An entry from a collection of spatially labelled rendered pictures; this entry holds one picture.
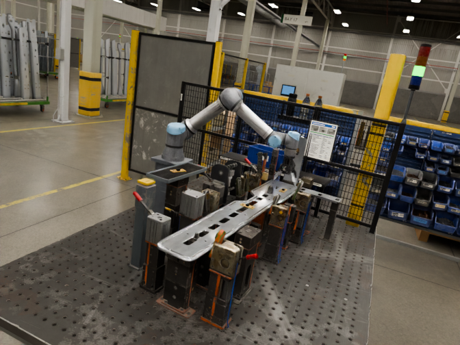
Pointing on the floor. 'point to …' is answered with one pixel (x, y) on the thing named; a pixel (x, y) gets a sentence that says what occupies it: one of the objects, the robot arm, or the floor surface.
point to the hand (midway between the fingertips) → (284, 183)
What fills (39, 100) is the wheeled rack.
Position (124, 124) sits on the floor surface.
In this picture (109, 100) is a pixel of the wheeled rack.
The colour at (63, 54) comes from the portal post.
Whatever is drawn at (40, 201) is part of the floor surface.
